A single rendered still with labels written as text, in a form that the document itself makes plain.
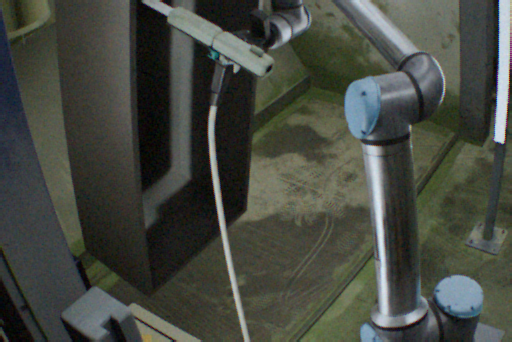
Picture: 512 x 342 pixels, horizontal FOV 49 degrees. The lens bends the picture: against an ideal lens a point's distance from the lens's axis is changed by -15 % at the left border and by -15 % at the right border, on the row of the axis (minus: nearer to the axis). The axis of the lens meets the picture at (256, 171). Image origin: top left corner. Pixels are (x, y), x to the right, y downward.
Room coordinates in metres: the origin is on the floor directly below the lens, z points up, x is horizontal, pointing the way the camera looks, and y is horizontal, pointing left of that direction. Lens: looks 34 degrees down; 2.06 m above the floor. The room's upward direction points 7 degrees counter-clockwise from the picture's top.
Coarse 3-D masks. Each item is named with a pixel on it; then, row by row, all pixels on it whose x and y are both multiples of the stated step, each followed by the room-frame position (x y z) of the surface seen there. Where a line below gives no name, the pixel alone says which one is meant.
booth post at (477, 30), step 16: (464, 0) 3.02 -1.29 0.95; (480, 0) 2.95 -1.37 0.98; (464, 16) 3.02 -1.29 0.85; (480, 16) 2.95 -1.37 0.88; (464, 32) 3.03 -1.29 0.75; (480, 32) 2.96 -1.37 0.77; (464, 48) 3.03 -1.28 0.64; (480, 48) 2.96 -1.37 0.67; (464, 64) 3.03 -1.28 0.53; (480, 64) 2.95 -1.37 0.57; (464, 80) 3.03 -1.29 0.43; (480, 80) 2.95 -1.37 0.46; (464, 96) 3.02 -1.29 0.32; (480, 96) 2.95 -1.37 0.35; (464, 112) 3.02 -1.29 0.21; (480, 112) 2.95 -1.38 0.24; (464, 128) 3.02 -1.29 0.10; (480, 128) 2.94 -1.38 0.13; (480, 144) 2.94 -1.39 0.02
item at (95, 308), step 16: (96, 288) 0.44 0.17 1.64; (80, 304) 0.42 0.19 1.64; (96, 304) 0.42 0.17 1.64; (112, 304) 0.41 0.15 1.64; (64, 320) 0.40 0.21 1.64; (80, 320) 0.39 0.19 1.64; (96, 320) 0.39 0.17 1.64; (112, 320) 0.40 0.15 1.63; (128, 320) 0.40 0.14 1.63; (80, 336) 0.38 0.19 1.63; (96, 336) 0.37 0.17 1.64; (112, 336) 0.39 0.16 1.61; (128, 336) 0.39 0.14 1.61
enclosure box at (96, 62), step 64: (64, 0) 1.66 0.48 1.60; (128, 0) 1.46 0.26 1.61; (192, 0) 2.15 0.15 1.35; (256, 0) 1.97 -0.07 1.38; (64, 64) 1.70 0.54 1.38; (128, 64) 1.49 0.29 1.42; (192, 64) 2.18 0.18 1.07; (128, 128) 1.52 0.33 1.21; (192, 128) 2.21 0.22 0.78; (128, 192) 1.57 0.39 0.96; (192, 192) 2.17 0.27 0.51; (128, 256) 1.64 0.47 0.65; (192, 256) 1.80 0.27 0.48
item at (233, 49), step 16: (144, 0) 1.58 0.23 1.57; (176, 16) 1.49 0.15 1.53; (192, 16) 1.49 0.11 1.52; (192, 32) 1.46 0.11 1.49; (208, 32) 1.43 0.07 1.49; (224, 32) 1.44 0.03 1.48; (224, 48) 1.39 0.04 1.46; (240, 48) 1.38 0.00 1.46; (256, 48) 1.36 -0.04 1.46; (224, 64) 1.40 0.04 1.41; (240, 64) 1.37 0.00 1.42; (256, 64) 1.34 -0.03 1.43; (272, 64) 1.35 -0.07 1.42; (224, 80) 1.42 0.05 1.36
